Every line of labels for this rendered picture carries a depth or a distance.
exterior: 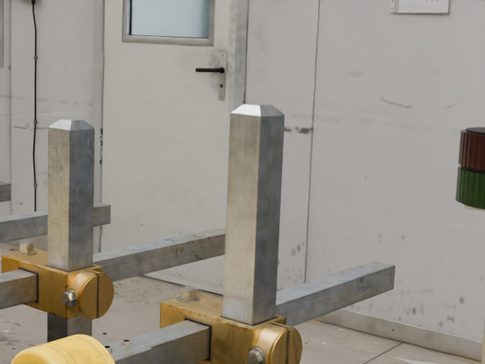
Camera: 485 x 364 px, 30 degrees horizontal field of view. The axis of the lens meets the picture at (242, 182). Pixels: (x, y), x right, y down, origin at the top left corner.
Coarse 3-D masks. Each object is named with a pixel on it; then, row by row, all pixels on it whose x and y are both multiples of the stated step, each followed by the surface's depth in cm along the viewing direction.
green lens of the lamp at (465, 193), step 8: (464, 176) 60; (472, 176) 59; (480, 176) 59; (456, 184) 62; (464, 184) 60; (472, 184) 59; (480, 184) 59; (456, 192) 61; (464, 192) 60; (472, 192) 60; (480, 192) 59; (456, 200) 61; (464, 200) 60; (472, 200) 60; (480, 200) 59
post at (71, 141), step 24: (72, 120) 95; (48, 144) 96; (72, 144) 94; (48, 168) 96; (72, 168) 95; (48, 192) 97; (72, 192) 95; (48, 216) 97; (72, 216) 95; (48, 240) 98; (72, 240) 96; (48, 264) 98; (72, 264) 96; (48, 336) 99
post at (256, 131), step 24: (240, 120) 79; (264, 120) 78; (240, 144) 79; (264, 144) 78; (240, 168) 80; (264, 168) 79; (240, 192) 80; (264, 192) 79; (240, 216) 80; (264, 216) 80; (240, 240) 80; (264, 240) 80; (240, 264) 81; (264, 264) 81; (240, 288) 81; (264, 288) 81; (240, 312) 81; (264, 312) 82
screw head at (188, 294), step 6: (180, 288) 88; (186, 288) 87; (192, 288) 87; (180, 294) 87; (186, 294) 87; (192, 294) 87; (180, 300) 87; (186, 300) 87; (192, 300) 87; (198, 300) 87
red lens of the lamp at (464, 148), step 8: (464, 136) 60; (472, 136) 59; (480, 136) 59; (464, 144) 60; (472, 144) 59; (480, 144) 59; (464, 152) 60; (472, 152) 59; (480, 152) 59; (464, 160) 60; (472, 160) 59; (480, 160) 59; (480, 168) 59
